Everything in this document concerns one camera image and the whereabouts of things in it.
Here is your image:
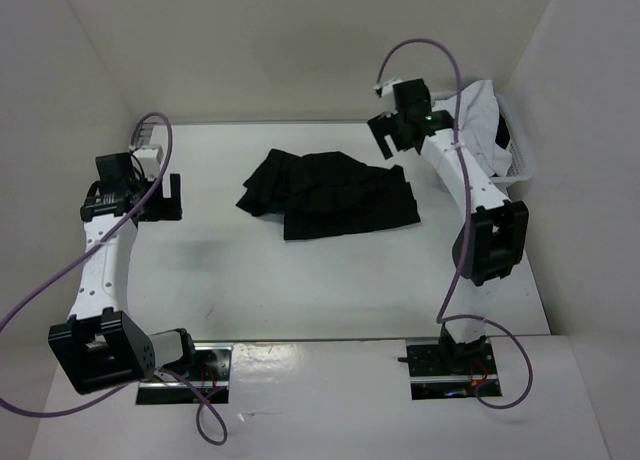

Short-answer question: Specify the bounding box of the white plastic basket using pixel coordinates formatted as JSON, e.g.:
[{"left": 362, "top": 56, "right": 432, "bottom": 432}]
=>
[{"left": 429, "top": 88, "right": 537, "bottom": 186}]

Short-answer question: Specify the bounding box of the black garment in basket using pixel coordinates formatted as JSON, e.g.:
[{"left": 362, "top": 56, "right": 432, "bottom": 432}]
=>
[{"left": 495, "top": 114, "right": 511, "bottom": 150}]

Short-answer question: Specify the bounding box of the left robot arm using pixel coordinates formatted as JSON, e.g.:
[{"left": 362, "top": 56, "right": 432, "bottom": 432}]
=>
[{"left": 48, "top": 146, "right": 199, "bottom": 394}]

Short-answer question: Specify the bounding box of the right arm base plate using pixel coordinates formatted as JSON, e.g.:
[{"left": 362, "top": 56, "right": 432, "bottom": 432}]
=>
[{"left": 397, "top": 338, "right": 502, "bottom": 400}]

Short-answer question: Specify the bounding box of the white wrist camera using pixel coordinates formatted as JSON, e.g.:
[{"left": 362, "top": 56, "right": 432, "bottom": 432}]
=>
[
  {"left": 374, "top": 78, "right": 400, "bottom": 98},
  {"left": 131, "top": 145, "right": 164, "bottom": 178}
]

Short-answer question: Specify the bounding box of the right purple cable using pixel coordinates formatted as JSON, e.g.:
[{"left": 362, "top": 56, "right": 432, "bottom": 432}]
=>
[{"left": 375, "top": 38, "right": 534, "bottom": 411}]

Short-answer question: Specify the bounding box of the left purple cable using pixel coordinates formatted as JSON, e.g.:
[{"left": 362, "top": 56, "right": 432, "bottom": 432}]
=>
[{"left": 0, "top": 111, "right": 228, "bottom": 445}]

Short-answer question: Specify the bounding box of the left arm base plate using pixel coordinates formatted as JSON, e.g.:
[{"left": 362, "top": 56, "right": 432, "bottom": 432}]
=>
[{"left": 135, "top": 341, "right": 233, "bottom": 406}]

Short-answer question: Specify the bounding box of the black pleated skirt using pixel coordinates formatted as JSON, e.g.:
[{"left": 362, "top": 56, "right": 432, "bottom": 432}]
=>
[{"left": 237, "top": 149, "right": 421, "bottom": 241}]

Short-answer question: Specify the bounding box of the white skirt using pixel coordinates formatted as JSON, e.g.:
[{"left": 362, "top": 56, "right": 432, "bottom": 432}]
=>
[{"left": 459, "top": 80, "right": 512, "bottom": 177}]

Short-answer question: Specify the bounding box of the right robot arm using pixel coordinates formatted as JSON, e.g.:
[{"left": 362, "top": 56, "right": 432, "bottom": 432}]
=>
[{"left": 368, "top": 79, "right": 529, "bottom": 374}]

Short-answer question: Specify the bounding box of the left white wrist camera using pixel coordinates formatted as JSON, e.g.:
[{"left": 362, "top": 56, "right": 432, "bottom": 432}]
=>
[{"left": 131, "top": 145, "right": 164, "bottom": 178}]

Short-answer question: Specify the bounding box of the purple cable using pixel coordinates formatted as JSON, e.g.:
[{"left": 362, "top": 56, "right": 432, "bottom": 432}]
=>
[
  {"left": 375, "top": 38, "right": 534, "bottom": 411},
  {"left": 0, "top": 111, "right": 228, "bottom": 445}
]

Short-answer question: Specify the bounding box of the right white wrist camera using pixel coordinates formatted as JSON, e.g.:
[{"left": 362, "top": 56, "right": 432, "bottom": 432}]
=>
[{"left": 374, "top": 78, "right": 400, "bottom": 98}]

